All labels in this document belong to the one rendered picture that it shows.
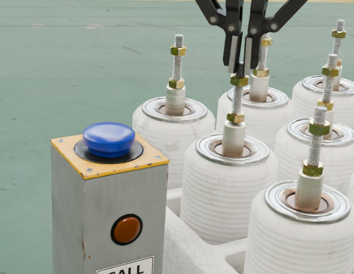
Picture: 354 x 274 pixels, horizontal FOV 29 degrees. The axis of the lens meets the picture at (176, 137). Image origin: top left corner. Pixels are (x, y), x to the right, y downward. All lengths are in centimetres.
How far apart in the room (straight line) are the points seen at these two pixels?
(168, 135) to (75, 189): 26
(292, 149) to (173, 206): 14
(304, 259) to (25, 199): 62
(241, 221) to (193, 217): 5
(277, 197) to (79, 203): 19
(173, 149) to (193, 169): 8
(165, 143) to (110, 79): 92
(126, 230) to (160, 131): 24
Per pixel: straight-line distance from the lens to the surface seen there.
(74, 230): 53
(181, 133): 74
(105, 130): 52
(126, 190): 51
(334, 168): 73
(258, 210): 60
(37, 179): 117
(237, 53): 65
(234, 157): 67
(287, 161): 74
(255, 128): 81
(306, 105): 89
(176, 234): 68
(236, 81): 66
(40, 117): 143
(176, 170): 76
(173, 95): 77
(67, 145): 53
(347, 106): 88
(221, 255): 65
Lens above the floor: 53
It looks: 23 degrees down
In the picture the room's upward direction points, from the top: 4 degrees clockwise
